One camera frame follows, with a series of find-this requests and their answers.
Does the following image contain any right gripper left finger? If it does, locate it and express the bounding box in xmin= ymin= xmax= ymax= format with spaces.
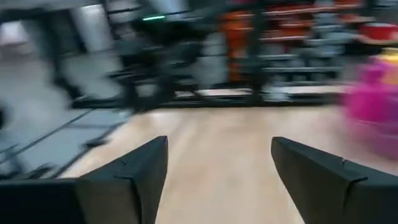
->
xmin=0 ymin=135 xmax=169 ymax=224

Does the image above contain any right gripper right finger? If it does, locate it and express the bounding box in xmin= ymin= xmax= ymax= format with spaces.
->
xmin=271 ymin=136 xmax=398 ymax=224

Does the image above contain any pink plastic sports bottle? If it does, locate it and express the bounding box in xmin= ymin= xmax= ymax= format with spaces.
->
xmin=340 ymin=60 xmax=398 ymax=159

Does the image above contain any parts bin rack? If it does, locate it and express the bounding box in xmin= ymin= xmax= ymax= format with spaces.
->
xmin=217 ymin=0 xmax=364 ymax=86

